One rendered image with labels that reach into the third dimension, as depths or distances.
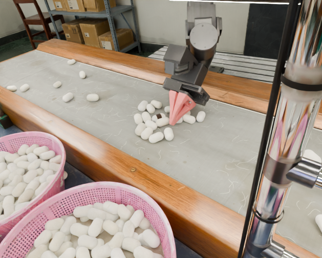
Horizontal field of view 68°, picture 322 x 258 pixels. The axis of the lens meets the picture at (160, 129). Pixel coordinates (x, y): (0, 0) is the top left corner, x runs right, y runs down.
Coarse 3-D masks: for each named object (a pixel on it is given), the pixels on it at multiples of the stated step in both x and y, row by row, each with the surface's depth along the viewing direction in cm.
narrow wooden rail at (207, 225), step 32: (0, 96) 77; (32, 128) 66; (64, 128) 59; (96, 160) 48; (128, 160) 47; (160, 192) 41; (192, 192) 40; (192, 224) 36; (224, 224) 35; (224, 256) 35
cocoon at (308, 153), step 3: (306, 150) 45; (309, 150) 45; (306, 153) 45; (309, 153) 45; (312, 153) 44; (303, 156) 46; (306, 156) 45; (309, 156) 44; (312, 156) 44; (315, 156) 44; (318, 156) 44; (312, 159) 44; (315, 159) 43; (318, 159) 43
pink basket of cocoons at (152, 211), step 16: (64, 192) 42; (80, 192) 43; (96, 192) 44; (112, 192) 43; (128, 192) 42; (48, 208) 41; (144, 208) 41; (160, 208) 38; (16, 224) 38; (32, 224) 40; (160, 224) 38; (0, 256) 35; (16, 256) 37; (176, 256) 32
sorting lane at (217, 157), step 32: (0, 64) 109; (32, 64) 104; (64, 64) 100; (32, 96) 80; (128, 96) 73; (160, 96) 71; (96, 128) 61; (128, 128) 60; (160, 128) 59; (192, 128) 57; (224, 128) 56; (256, 128) 55; (160, 160) 50; (192, 160) 49; (224, 160) 48; (256, 160) 47; (224, 192) 42; (256, 192) 41; (320, 192) 40; (288, 224) 36; (320, 256) 32
